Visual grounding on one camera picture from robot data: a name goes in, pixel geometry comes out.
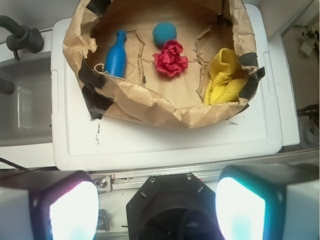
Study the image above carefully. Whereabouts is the red crumpled paper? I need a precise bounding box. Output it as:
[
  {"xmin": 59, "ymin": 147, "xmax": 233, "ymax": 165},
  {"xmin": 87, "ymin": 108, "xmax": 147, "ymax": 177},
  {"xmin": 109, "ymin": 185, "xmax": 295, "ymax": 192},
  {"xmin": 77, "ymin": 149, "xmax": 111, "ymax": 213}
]
[{"xmin": 152, "ymin": 39, "xmax": 189, "ymax": 78}]

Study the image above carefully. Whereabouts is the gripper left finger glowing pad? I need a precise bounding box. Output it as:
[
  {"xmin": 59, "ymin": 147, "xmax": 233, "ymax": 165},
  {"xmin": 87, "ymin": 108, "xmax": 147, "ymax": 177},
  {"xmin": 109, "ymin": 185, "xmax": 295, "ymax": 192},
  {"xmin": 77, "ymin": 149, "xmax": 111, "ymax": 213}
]
[{"xmin": 0, "ymin": 170, "xmax": 99, "ymax": 240}]

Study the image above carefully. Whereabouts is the white plastic bin lid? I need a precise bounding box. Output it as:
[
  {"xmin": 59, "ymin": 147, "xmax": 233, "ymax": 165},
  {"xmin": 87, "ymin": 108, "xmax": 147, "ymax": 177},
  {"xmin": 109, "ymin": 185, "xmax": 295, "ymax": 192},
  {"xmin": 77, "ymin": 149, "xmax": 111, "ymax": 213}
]
[{"xmin": 51, "ymin": 4, "xmax": 283, "ymax": 171}]

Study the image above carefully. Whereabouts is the yellow cloth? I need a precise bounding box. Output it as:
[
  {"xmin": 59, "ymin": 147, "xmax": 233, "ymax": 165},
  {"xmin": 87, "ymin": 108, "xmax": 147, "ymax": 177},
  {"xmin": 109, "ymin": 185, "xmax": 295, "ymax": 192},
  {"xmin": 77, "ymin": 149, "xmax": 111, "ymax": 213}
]
[{"xmin": 203, "ymin": 48, "xmax": 248, "ymax": 106}]

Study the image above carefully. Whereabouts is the grey sink basin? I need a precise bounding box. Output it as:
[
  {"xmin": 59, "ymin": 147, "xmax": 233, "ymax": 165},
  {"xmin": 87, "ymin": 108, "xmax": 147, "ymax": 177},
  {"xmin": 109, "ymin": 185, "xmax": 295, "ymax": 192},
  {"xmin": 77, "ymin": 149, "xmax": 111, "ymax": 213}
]
[{"xmin": 0, "ymin": 51, "xmax": 52, "ymax": 147}]

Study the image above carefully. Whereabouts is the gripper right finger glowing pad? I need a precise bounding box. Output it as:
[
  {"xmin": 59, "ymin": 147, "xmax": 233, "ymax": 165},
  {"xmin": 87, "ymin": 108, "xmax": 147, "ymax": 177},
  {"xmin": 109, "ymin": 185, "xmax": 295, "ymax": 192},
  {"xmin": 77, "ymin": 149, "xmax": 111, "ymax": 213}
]
[{"xmin": 215, "ymin": 163, "xmax": 320, "ymax": 240}]

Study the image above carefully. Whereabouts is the aluminium rail frame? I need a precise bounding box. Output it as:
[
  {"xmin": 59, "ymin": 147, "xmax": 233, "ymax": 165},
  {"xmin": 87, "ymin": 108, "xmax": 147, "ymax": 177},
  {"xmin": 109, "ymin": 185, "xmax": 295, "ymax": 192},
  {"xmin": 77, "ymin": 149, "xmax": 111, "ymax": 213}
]
[{"xmin": 90, "ymin": 148, "xmax": 320, "ymax": 193}]

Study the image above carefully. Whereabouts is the teal crocheted ball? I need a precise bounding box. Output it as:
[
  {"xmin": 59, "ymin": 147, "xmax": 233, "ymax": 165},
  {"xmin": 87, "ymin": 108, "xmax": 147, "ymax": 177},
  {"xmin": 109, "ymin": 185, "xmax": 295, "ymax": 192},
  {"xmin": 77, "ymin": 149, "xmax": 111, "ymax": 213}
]
[{"xmin": 152, "ymin": 22, "xmax": 177, "ymax": 47}]

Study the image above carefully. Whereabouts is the brown crumpled paper bag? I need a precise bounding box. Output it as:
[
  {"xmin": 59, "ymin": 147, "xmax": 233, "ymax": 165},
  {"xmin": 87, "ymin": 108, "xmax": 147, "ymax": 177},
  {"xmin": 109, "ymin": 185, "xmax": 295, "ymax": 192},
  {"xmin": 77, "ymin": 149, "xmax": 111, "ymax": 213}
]
[{"xmin": 63, "ymin": 0, "xmax": 265, "ymax": 129}]

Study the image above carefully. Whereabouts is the blue plastic bottle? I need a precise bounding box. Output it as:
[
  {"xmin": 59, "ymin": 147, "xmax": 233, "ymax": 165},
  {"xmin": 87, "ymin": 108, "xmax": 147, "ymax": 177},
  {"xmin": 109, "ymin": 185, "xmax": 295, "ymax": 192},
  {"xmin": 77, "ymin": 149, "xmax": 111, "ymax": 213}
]
[{"xmin": 104, "ymin": 30, "xmax": 127, "ymax": 78}]

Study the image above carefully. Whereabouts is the black octagonal mount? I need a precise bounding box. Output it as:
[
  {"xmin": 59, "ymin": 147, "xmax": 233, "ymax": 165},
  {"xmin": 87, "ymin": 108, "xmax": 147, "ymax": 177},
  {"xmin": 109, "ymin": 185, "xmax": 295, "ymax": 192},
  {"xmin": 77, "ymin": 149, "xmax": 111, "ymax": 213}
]
[{"xmin": 126, "ymin": 172, "xmax": 224, "ymax": 240}]

